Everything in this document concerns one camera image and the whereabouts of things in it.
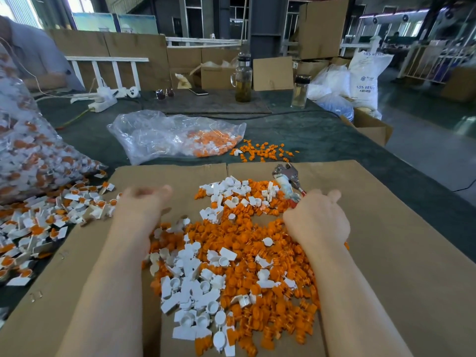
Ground open brown cardboard box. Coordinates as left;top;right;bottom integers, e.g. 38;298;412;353
341;108;394;147

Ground tall brown cardboard box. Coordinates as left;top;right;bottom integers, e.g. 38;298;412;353
297;0;350;60

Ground large clear bag of seals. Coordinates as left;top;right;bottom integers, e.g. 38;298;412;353
0;44;105;204

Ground row of upright cardboard sheets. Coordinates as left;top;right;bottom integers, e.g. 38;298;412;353
46;29;245;91

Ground white metal rack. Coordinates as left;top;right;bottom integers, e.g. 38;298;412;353
399;39;476;85

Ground flat brown cardboard panel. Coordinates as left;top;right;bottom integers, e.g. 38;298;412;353
253;56;295;91

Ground glass tea jar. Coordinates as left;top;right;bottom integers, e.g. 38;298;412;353
230;53;254;103

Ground white power strip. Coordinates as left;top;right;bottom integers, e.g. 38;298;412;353
70;85;140;114

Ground person's right forearm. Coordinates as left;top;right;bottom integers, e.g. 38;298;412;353
305;241;414;357

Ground open cardboard box with paper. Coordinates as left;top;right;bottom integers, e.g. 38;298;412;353
189;59;241;91

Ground person's left hand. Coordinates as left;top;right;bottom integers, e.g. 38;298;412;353
110;184;174;244

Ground silver red-handled pliers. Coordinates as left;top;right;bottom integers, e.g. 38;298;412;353
271;163;307;201

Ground white woven sack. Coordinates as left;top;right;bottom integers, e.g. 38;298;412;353
348;37;394;118

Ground scatter of orange offcuts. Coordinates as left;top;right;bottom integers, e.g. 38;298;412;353
231;139;300;162

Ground dark steel pillar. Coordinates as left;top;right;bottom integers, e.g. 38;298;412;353
249;0;290;58

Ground white railing frame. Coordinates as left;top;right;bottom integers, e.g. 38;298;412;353
65;56;150;91

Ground small clear plastic bag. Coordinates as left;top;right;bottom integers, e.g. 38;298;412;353
107;110;247;166

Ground clear blue plastic bag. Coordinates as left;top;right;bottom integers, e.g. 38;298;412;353
306;64;356;120

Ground pile of orange and white parts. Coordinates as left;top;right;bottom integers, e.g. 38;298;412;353
145;175;352;357

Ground glass bottle with black lid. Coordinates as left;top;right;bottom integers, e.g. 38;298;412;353
291;74;312;109

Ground pile of assembled white-orange parts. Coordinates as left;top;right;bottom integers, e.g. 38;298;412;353
0;171;120;328

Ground person's right hand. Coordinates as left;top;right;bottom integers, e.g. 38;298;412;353
283;189;351;253

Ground person's left forearm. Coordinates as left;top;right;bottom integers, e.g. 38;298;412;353
56;236;150;357

